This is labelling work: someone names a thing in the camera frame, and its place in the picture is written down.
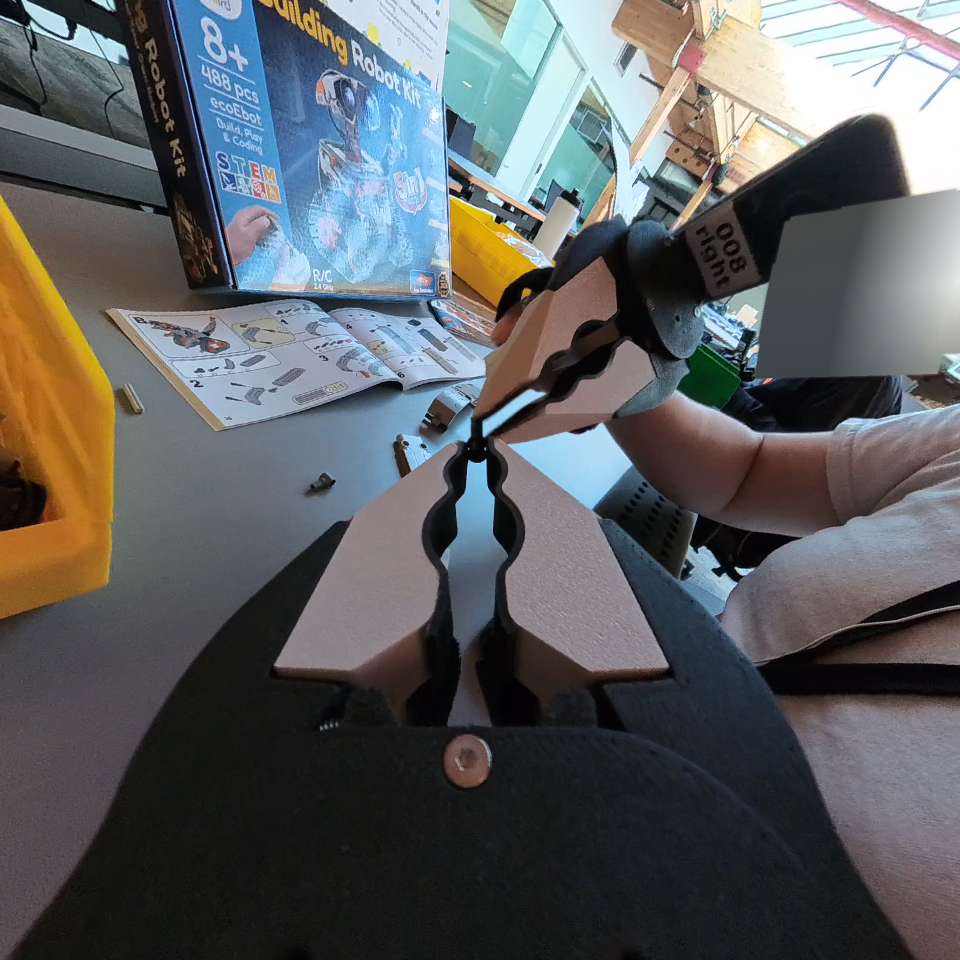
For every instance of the grey rectangular panel brick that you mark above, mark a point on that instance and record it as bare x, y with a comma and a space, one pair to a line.
411, 456

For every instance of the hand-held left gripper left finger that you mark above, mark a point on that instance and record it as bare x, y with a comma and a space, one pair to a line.
360, 600

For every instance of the light grey axle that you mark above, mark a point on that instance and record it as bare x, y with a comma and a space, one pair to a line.
130, 397

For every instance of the grey desk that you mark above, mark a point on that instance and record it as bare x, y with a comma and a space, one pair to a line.
187, 562

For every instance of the person's right hand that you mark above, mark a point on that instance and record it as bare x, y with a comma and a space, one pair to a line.
506, 326

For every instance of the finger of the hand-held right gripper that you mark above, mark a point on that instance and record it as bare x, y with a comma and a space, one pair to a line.
570, 307
600, 397

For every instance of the colourful printed leaflet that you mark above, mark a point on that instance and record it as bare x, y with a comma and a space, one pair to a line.
461, 322

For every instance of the blue robot kit box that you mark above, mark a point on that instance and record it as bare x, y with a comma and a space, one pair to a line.
300, 150

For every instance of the grey curved brick assembly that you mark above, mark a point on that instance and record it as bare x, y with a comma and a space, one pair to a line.
448, 409

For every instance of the yellow bin with plastic bags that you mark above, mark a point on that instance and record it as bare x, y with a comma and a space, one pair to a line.
480, 255

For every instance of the small dark grey connector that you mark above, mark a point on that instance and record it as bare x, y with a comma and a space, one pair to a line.
321, 484

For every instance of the dark brick parts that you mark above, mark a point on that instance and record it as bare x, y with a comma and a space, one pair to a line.
19, 491

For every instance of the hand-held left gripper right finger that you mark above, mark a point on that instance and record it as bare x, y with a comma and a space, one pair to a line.
585, 600

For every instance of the person in beige shirt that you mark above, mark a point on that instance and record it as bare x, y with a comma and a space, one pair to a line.
862, 750

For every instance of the white bottle with black lid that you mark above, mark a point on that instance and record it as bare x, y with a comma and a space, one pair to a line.
559, 225

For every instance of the green box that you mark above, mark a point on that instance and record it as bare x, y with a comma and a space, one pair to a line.
709, 379

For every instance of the instruction booklet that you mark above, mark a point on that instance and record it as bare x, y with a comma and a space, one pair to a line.
262, 360

